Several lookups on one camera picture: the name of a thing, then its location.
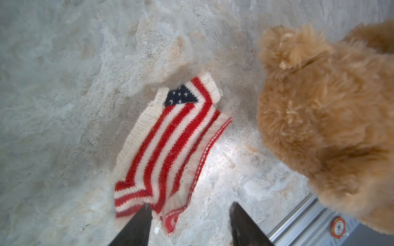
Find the red white striped knit sweater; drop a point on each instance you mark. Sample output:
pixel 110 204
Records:
pixel 165 152

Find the red white poker chip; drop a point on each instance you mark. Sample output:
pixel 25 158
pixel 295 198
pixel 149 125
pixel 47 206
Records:
pixel 338 227

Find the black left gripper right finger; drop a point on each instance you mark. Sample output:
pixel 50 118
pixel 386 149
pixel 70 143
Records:
pixel 244 230

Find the tan plush teddy bear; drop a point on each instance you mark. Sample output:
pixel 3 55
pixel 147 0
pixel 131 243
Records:
pixel 327 112

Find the aluminium front rail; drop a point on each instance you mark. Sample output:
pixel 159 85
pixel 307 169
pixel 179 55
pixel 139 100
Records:
pixel 308 224

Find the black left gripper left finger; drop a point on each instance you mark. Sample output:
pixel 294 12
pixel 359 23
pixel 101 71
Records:
pixel 136 232

